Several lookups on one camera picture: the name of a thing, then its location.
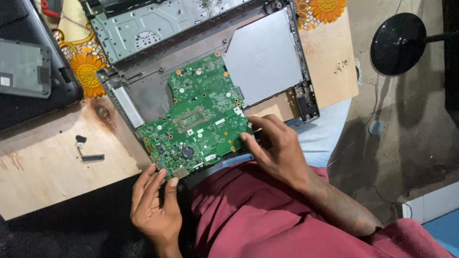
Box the sunflower print table cover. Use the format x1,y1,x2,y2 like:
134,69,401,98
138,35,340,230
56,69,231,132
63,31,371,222
0,0,359,221

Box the grey plastic cover panel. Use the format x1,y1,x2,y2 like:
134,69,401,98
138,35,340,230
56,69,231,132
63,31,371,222
0,39,53,99

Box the grey round cap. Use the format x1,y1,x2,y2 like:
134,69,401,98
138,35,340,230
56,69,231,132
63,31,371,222
369,120,386,136

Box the grey laptop base chassis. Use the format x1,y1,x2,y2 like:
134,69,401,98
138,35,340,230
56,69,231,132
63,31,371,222
79,0,321,181

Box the silver optical drive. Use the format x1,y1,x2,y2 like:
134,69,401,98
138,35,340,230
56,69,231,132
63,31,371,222
222,7,305,108

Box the light blue trousers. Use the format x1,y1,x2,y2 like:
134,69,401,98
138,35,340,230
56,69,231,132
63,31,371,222
194,98,354,180

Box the small black connector cable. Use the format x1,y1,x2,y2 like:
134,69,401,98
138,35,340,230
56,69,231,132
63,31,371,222
75,135,105,163

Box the green laptop motherboard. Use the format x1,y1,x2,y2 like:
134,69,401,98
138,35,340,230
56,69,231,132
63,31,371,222
137,51,256,180

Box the black cloth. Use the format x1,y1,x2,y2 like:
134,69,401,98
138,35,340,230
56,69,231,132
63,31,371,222
0,175,196,258

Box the black closed laptop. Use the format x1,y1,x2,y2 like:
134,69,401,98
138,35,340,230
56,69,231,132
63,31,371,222
0,0,84,132

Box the person's right hand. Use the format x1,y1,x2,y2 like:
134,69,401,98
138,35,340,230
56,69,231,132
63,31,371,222
240,115,318,191

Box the red and black tool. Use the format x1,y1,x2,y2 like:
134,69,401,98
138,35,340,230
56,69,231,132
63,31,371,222
40,0,64,18

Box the black round stand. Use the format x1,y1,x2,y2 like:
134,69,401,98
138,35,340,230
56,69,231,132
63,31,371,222
370,12,459,77

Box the person's left hand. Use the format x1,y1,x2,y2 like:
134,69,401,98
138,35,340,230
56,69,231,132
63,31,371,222
130,163,183,248

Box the silver metal keyboard plate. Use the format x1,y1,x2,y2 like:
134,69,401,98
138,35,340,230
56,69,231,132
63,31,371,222
90,0,253,65

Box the red shirt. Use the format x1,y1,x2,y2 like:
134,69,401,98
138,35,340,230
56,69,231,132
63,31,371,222
190,161,457,258

